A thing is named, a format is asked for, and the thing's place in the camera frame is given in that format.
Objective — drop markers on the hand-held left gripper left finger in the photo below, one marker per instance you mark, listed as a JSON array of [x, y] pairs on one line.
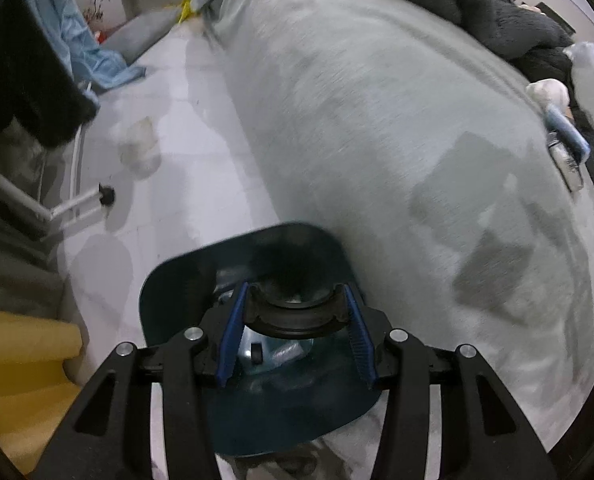
[[232, 332]]

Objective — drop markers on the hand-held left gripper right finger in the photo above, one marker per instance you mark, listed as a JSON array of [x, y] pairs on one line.
[[359, 342]]

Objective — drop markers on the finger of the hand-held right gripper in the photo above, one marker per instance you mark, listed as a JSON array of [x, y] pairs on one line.
[[569, 132]]

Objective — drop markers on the white sock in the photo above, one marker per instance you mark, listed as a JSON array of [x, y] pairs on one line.
[[547, 91]]

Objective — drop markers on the dark teal trash bin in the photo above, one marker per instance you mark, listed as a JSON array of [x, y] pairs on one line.
[[187, 290]]

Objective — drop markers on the black curved plastic piece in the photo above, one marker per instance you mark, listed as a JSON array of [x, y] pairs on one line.
[[297, 322]]

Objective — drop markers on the small pink item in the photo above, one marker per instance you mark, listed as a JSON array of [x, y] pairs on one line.
[[531, 8]]

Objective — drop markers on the bed with grey sheet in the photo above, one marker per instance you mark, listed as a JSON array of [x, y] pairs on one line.
[[377, 135]]

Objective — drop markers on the white clothes rack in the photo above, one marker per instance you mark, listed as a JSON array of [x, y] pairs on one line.
[[74, 203]]

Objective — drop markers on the clear plastic bag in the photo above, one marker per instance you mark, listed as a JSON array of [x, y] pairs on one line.
[[139, 145]]

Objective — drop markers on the yellow foam cushion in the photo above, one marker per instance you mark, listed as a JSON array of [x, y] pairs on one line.
[[17, 360]]

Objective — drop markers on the grey floor rug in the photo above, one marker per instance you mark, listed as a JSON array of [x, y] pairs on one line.
[[17, 280]]

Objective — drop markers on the grey floor cushion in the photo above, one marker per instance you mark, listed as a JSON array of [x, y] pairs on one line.
[[142, 32]]

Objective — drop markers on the small red item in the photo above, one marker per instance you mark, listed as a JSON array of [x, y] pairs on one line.
[[102, 36]]

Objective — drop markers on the small yellow item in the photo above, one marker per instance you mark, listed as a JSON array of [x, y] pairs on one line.
[[187, 11]]

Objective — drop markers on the long black garment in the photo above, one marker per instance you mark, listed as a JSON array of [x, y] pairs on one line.
[[27, 75]]

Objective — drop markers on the light blue robe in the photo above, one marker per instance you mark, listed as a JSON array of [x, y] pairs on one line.
[[72, 35]]

